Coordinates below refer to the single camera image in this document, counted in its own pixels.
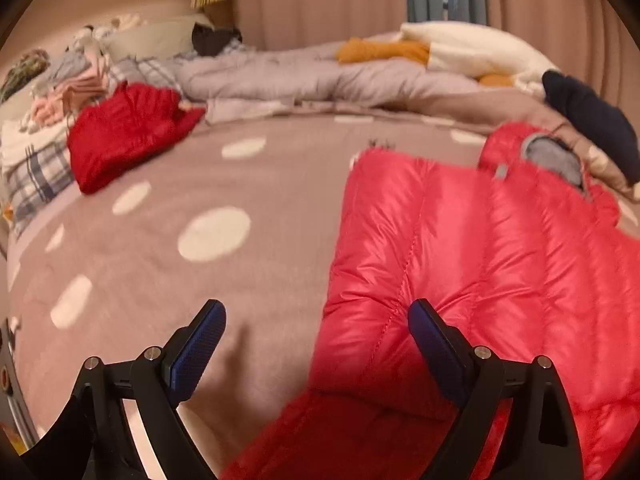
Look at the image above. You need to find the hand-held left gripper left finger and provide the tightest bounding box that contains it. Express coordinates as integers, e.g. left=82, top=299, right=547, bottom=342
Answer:
left=20, top=299, right=227, bottom=480

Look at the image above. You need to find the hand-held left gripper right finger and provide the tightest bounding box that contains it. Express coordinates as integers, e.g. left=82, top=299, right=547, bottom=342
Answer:
left=407, top=299, right=586, bottom=480

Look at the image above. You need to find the bright red down jacket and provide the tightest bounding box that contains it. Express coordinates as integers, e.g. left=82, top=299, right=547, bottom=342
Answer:
left=222, top=121, right=640, bottom=480

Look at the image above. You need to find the pile of light clothes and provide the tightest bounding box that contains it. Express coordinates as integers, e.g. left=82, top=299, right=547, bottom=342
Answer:
left=0, top=25, right=126, bottom=133

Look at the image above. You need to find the pink polka dot blanket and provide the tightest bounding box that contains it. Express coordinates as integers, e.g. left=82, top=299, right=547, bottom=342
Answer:
left=5, top=75, right=640, bottom=480

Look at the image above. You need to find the dark red quilted jacket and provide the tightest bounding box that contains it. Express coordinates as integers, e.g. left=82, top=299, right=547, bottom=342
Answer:
left=66, top=81, right=207, bottom=196

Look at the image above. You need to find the plaid pillow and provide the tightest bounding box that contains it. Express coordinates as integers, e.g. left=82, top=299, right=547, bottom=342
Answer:
left=2, top=142, right=76, bottom=233

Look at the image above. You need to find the navy folded garment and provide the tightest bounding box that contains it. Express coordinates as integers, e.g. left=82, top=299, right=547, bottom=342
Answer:
left=541, top=70, right=640, bottom=186

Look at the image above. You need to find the grey duvet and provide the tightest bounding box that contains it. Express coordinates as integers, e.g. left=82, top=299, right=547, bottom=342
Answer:
left=172, top=42, right=501, bottom=123

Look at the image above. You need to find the white and orange plush toy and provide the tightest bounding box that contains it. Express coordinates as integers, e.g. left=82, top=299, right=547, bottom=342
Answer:
left=337, top=21, right=561, bottom=98

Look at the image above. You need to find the black garment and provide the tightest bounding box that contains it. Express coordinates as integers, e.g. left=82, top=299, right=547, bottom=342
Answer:
left=191, top=24, right=243, bottom=58

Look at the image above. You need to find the cream pillow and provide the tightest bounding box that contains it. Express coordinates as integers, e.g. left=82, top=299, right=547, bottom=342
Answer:
left=100, top=15, right=216, bottom=61

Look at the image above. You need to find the pink curtain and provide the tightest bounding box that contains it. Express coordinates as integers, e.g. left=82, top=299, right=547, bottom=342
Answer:
left=230, top=0, right=640, bottom=126

